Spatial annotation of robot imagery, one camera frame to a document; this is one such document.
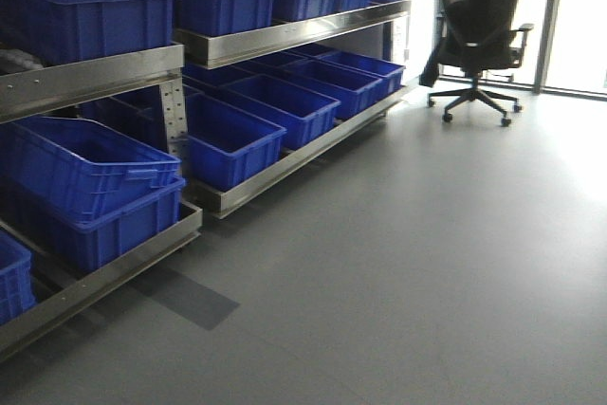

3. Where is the blue crate under tilted one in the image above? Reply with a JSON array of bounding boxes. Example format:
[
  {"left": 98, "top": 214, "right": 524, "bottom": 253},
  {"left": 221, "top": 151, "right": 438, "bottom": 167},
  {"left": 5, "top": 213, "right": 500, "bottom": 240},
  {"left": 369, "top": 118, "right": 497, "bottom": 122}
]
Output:
[{"left": 1, "top": 176, "right": 186, "bottom": 273}]

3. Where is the near stainless steel rack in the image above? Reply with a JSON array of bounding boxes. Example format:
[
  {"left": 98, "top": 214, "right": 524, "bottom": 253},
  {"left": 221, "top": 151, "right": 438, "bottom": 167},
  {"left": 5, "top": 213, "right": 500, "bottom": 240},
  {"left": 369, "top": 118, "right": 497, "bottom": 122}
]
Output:
[{"left": 1, "top": 44, "right": 203, "bottom": 361}]

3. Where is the tilted blue crate lower near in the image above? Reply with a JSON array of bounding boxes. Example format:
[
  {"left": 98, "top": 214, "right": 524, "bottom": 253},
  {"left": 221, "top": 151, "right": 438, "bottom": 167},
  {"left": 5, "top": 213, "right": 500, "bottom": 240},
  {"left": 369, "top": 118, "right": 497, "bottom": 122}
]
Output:
[{"left": 1, "top": 116, "right": 181, "bottom": 222}]

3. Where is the far stainless steel rack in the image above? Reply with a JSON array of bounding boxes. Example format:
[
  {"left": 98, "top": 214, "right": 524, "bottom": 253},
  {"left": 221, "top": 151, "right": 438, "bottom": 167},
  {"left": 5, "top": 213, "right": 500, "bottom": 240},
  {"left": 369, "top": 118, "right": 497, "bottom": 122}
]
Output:
[{"left": 174, "top": 0, "right": 415, "bottom": 219}]

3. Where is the blue crate bottom left edge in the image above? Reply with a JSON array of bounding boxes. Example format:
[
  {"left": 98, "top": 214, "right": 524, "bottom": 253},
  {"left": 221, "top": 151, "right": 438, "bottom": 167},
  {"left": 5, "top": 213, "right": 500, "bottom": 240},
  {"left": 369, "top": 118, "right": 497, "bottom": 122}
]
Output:
[{"left": 0, "top": 230, "right": 37, "bottom": 325}]

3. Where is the blue bin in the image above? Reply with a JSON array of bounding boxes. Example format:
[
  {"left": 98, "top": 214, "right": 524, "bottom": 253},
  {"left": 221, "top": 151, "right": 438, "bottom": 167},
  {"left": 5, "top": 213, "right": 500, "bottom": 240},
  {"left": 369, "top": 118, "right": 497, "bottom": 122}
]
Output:
[
  {"left": 185, "top": 92, "right": 286, "bottom": 192},
  {"left": 319, "top": 50, "right": 405, "bottom": 100},
  {"left": 219, "top": 74, "right": 340, "bottom": 150},
  {"left": 280, "top": 60, "right": 381, "bottom": 120}
]

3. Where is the black mesh office chair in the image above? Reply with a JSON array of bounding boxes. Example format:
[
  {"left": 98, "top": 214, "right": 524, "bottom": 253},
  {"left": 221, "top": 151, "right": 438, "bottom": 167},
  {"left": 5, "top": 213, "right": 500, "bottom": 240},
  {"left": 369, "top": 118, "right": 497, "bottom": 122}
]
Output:
[{"left": 419, "top": 0, "right": 534, "bottom": 127}]

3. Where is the stainless steel rack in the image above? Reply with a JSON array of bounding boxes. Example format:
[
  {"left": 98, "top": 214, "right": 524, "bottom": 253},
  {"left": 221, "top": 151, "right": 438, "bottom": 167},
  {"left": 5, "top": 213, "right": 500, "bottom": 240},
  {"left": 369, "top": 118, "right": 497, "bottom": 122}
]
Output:
[
  {"left": 1, "top": 44, "right": 203, "bottom": 361},
  {"left": 174, "top": 0, "right": 415, "bottom": 219}
]

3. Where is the large blue crate upper near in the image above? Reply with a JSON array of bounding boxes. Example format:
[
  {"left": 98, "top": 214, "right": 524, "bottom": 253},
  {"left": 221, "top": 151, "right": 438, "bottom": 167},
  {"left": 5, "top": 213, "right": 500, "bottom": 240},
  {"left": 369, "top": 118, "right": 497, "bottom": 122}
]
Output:
[{"left": 1, "top": 0, "right": 175, "bottom": 64}]

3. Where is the blue bin lower far front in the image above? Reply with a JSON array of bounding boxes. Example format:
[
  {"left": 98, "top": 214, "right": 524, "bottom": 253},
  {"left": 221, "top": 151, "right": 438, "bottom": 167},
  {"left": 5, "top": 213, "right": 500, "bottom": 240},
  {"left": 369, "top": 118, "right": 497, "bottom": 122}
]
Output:
[{"left": 185, "top": 92, "right": 286, "bottom": 192}]

